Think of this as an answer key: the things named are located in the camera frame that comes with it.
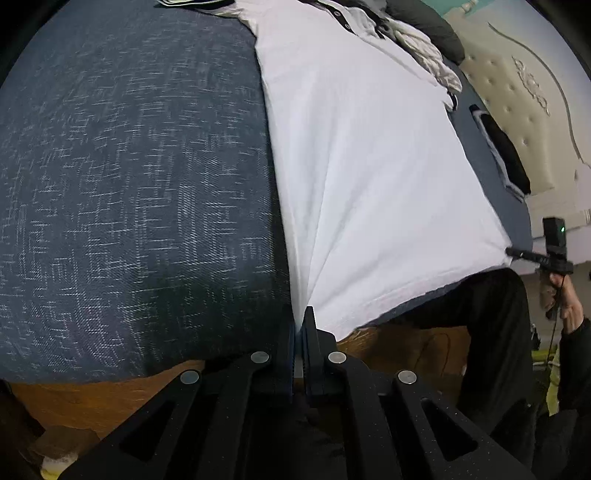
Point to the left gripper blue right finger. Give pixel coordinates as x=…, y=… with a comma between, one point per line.
x=395, y=427

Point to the white long sleeve garment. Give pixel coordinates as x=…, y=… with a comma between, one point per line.
x=422, y=49

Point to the blue-grey bed sheet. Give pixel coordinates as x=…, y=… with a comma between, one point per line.
x=140, y=216

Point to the dark grey rolled duvet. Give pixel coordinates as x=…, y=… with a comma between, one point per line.
x=416, y=14

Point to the white polo shirt black collar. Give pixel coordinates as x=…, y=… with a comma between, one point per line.
x=379, y=202

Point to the cream tufted headboard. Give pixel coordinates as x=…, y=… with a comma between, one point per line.
x=537, y=91

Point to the person dark trousers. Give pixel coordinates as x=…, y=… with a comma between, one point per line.
x=497, y=390

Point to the folded black white garment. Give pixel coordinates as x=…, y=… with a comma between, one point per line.
x=512, y=171

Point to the grey sweatshirt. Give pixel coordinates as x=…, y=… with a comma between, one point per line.
x=199, y=4

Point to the person right hand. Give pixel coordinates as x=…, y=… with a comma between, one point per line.
x=559, y=291

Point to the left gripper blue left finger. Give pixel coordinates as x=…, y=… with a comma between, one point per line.
x=227, y=420

